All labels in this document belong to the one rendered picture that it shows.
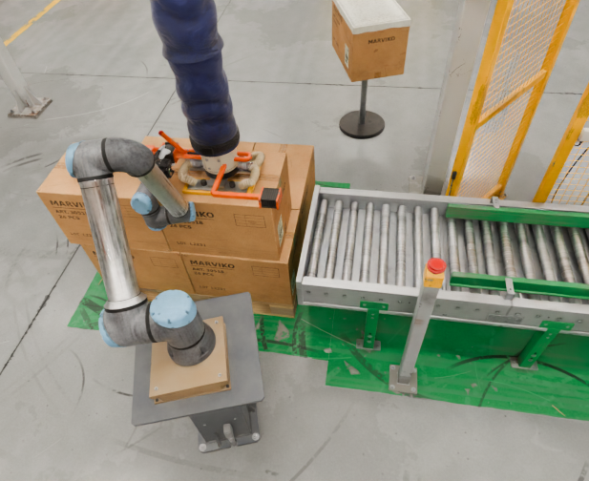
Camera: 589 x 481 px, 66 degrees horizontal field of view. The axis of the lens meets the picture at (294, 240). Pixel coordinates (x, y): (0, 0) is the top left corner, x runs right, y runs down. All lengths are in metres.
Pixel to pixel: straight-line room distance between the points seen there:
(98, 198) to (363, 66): 2.36
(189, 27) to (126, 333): 1.10
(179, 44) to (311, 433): 1.91
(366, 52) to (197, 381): 2.52
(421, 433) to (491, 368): 0.55
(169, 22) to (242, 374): 1.31
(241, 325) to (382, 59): 2.29
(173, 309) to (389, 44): 2.51
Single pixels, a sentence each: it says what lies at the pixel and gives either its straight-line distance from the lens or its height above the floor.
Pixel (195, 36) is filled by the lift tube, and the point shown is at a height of 1.69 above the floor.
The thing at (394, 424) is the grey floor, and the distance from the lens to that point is 2.57.
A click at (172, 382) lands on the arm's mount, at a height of 0.82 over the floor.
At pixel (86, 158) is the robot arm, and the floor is 1.51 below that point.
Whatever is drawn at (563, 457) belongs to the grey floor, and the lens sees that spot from 2.75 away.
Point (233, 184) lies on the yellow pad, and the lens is 2.16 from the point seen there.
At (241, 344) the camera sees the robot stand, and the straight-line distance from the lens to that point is 1.91.
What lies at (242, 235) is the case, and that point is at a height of 0.73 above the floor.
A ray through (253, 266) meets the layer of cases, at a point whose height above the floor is 0.49.
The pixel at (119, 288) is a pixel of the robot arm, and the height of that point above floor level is 1.15.
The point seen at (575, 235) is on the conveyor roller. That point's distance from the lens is 2.79.
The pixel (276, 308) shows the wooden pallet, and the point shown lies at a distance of 2.76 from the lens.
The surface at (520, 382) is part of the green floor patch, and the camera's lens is 2.83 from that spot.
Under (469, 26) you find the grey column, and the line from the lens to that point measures 2.82.
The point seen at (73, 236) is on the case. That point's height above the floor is 0.61.
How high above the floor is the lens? 2.42
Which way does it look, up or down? 49 degrees down
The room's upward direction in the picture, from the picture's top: 5 degrees counter-clockwise
